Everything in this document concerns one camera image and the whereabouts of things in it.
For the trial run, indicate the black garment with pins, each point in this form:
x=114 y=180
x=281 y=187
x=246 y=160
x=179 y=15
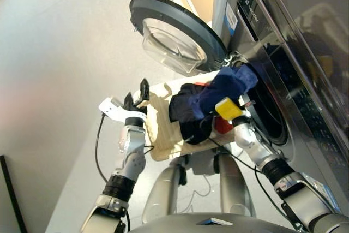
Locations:
x=195 y=132

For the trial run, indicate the blue white energy label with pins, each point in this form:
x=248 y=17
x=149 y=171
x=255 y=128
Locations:
x=231 y=18

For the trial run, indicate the silver robot torso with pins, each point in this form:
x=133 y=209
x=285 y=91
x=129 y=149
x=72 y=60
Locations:
x=191 y=226

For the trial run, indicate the round washing machine door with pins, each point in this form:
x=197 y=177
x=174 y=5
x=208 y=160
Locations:
x=174 y=12

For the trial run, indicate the silver robot leg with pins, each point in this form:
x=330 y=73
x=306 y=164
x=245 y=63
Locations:
x=161 y=189
x=234 y=184

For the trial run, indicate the blue garment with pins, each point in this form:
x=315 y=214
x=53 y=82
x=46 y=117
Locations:
x=231 y=83

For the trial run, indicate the grey stacked dryer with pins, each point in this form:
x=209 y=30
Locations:
x=321 y=12

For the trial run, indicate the grey washing machine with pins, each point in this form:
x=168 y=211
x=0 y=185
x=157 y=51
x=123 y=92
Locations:
x=300 y=107

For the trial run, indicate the black wheeled basket stand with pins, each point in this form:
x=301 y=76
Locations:
x=183 y=175

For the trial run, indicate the pale woven basket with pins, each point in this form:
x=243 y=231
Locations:
x=163 y=134

